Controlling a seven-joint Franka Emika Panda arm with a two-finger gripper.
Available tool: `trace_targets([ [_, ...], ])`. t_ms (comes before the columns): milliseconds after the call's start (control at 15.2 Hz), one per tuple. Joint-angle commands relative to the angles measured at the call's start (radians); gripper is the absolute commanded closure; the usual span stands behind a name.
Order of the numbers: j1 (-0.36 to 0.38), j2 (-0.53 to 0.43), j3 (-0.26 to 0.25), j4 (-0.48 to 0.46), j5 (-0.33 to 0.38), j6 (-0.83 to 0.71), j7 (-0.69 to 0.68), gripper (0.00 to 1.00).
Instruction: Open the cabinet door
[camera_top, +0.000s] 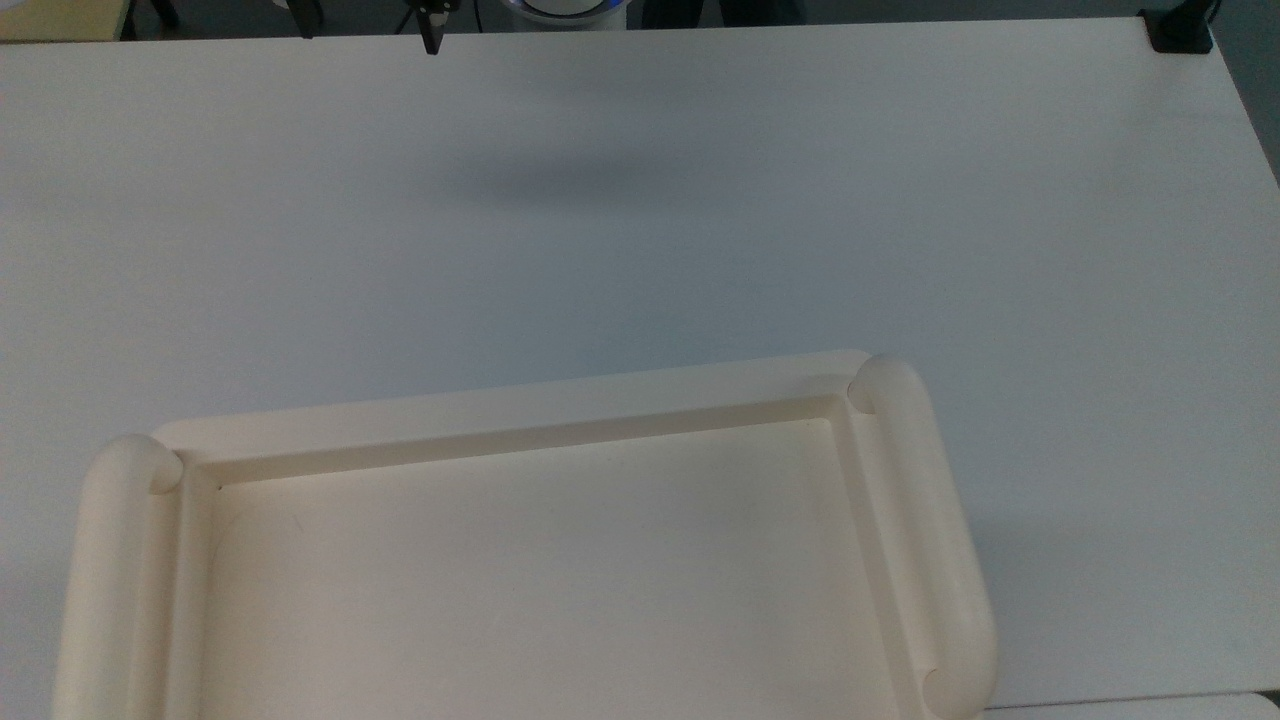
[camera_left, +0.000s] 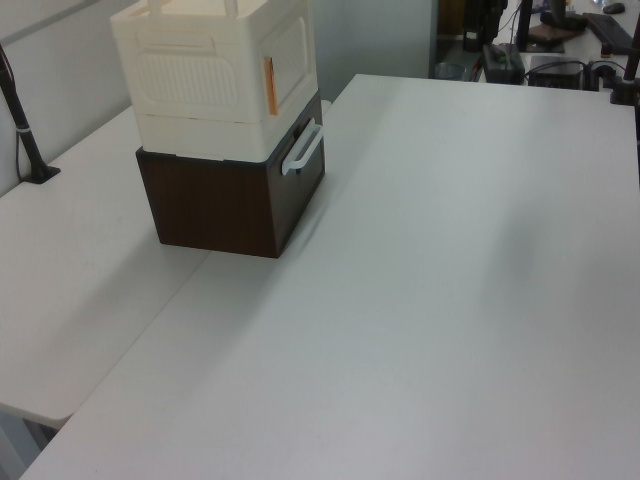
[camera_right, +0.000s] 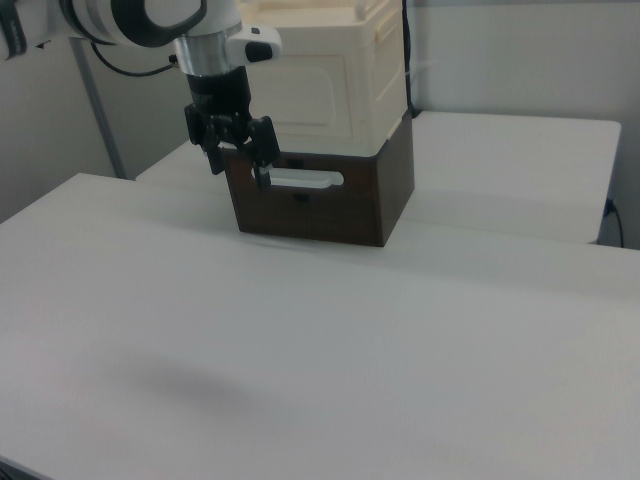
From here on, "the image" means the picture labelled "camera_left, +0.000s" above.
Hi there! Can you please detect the orange door handle strip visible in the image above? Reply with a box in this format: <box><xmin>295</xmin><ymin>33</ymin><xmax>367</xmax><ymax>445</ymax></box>
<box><xmin>262</xmin><ymin>56</ymin><xmax>280</xmax><ymax>117</ymax></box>

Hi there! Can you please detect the dark brown wooden drawer box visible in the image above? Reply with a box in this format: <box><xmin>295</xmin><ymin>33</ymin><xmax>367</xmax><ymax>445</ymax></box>
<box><xmin>134</xmin><ymin>93</ymin><xmax>327</xmax><ymax>260</ymax></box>

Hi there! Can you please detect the cream white plastic tray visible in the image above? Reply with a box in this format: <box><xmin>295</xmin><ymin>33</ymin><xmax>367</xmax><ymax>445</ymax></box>
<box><xmin>108</xmin><ymin>0</ymin><xmax>321</xmax><ymax>162</ymax></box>

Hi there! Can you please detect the black power supply unit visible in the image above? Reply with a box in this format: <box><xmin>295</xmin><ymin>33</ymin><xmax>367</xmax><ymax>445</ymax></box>
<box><xmin>481</xmin><ymin>43</ymin><xmax>529</xmax><ymax>85</ymax></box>

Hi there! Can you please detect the black tall case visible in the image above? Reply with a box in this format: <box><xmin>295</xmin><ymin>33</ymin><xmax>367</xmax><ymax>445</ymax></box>
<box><xmin>462</xmin><ymin>0</ymin><xmax>502</xmax><ymax>52</ymax></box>

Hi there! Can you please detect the black electronics box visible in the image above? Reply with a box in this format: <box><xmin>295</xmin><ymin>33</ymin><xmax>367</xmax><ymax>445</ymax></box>
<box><xmin>524</xmin><ymin>55</ymin><xmax>587</xmax><ymax>90</ymax></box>

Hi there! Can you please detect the black monitor stand pole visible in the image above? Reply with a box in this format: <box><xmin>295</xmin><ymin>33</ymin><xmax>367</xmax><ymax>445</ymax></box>
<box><xmin>516</xmin><ymin>0</ymin><xmax>534</xmax><ymax>52</ymax></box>

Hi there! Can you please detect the brown wooden board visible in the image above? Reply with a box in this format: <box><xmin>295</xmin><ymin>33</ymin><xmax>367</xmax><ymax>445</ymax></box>
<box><xmin>528</xmin><ymin>22</ymin><xmax>567</xmax><ymax>54</ymax></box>

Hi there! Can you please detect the black clamp mounted pole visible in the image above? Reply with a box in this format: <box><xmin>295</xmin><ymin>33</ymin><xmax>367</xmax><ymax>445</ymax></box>
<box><xmin>606</xmin><ymin>28</ymin><xmax>640</xmax><ymax>106</ymax></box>

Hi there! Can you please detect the black keyboard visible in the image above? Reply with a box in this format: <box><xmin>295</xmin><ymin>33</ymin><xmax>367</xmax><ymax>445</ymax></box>
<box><xmin>583</xmin><ymin>13</ymin><xmax>634</xmax><ymax>49</ymax></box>

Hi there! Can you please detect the white drawer handle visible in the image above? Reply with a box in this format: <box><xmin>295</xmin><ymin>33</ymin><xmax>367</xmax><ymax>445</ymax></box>
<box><xmin>281</xmin><ymin>117</ymin><xmax>326</xmax><ymax>177</ymax></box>

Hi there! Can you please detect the black camera stand pole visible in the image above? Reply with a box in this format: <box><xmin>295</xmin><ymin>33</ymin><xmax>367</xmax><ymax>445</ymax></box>
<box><xmin>0</xmin><ymin>43</ymin><xmax>62</xmax><ymax>186</ymax></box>

